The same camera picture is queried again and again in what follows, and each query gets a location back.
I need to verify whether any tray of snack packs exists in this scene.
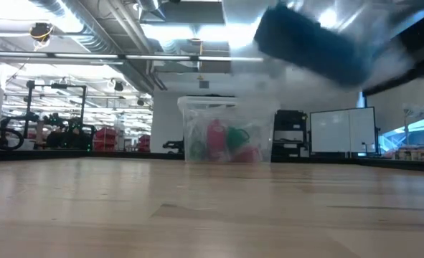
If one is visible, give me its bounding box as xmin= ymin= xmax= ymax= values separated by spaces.
xmin=393 ymin=145 xmax=424 ymax=162

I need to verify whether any pink bandage roll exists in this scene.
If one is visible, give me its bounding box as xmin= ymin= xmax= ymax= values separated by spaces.
xmin=206 ymin=119 xmax=227 ymax=162

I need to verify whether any black equipment cart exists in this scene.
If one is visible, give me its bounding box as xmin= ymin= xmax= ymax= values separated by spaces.
xmin=273 ymin=109 xmax=310 ymax=158

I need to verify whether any clear plastic storage bin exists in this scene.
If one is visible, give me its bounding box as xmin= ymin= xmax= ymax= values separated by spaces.
xmin=177 ymin=95 xmax=281 ymax=165

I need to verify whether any yellow black cord reel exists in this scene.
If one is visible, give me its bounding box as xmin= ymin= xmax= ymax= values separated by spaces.
xmin=29 ymin=21 xmax=54 ymax=41

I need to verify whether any red shelf unit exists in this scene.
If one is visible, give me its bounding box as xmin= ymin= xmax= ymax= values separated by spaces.
xmin=92 ymin=125 xmax=120 ymax=152
xmin=137 ymin=133 xmax=152 ymax=153

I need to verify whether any long ceiling light fixture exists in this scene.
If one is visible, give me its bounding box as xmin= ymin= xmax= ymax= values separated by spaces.
xmin=0 ymin=51 xmax=265 ymax=67

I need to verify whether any black camera stand frame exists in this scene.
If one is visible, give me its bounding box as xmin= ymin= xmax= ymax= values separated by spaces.
xmin=25 ymin=80 xmax=88 ymax=120

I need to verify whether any green tape ring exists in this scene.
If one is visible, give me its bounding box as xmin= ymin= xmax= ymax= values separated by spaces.
xmin=189 ymin=138 xmax=207 ymax=161

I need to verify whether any green bandage roll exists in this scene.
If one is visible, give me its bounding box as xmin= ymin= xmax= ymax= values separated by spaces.
xmin=227 ymin=127 xmax=251 ymax=152

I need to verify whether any red bandage roll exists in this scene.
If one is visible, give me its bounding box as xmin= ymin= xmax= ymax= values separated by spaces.
xmin=232 ymin=145 xmax=261 ymax=164

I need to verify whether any black cable loop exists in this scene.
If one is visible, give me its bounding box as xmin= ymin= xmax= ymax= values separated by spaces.
xmin=0 ymin=125 xmax=25 ymax=151

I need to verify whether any white whiteboard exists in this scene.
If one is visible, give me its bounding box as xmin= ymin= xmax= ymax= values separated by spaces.
xmin=309 ymin=106 xmax=377 ymax=155

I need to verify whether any clear plastic bag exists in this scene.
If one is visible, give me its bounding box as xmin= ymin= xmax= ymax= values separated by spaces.
xmin=225 ymin=0 xmax=424 ymax=121

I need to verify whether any blue elastic bandage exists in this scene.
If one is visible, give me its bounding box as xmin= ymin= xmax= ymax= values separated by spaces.
xmin=253 ymin=3 xmax=374 ymax=87

